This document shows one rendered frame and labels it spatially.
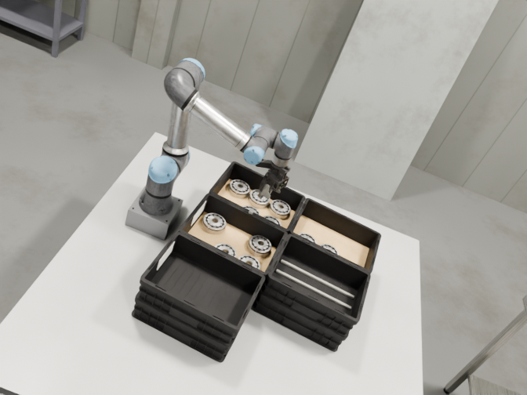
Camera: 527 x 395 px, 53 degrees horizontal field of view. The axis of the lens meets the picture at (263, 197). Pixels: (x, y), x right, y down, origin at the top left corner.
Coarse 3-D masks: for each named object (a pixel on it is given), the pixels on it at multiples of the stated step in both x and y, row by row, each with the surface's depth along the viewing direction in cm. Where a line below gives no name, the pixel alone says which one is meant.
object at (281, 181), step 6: (276, 168) 220; (282, 168) 220; (288, 168) 221; (270, 174) 225; (276, 174) 224; (282, 174) 221; (270, 180) 227; (276, 180) 223; (282, 180) 223; (288, 180) 227; (276, 186) 225; (282, 186) 226
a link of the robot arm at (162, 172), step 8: (152, 160) 222; (160, 160) 222; (168, 160) 223; (152, 168) 219; (160, 168) 219; (168, 168) 220; (176, 168) 222; (152, 176) 219; (160, 176) 218; (168, 176) 219; (176, 176) 227; (152, 184) 221; (160, 184) 220; (168, 184) 222; (152, 192) 224; (160, 192) 223; (168, 192) 225
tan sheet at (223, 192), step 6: (228, 180) 259; (228, 186) 256; (222, 192) 251; (228, 192) 252; (228, 198) 249; (234, 198) 250; (240, 198) 252; (246, 198) 253; (240, 204) 249; (246, 204) 250; (258, 210) 249; (264, 210) 251; (288, 216) 253; (282, 222) 249; (288, 222) 250
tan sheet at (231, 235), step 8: (200, 216) 233; (200, 224) 230; (192, 232) 225; (200, 232) 226; (224, 232) 231; (232, 232) 233; (240, 232) 234; (208, 240) 224; (216, 240) 226; (224, 240) 227; (232, 240) 229; (240, 240) 230; (248, 240) 232; (240, 248) 226; (272, 248) 233; (256, 256) 226; (264, 264) 224
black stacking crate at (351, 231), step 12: (312, 204) 252; (312, 216) 256; (324, 216) 254; (336, 216) 251; (336, 228) 255; (348, 228) 253; (360, 228) 250; (360, 240) 254; (372, 240) 252; (372, 252) 242
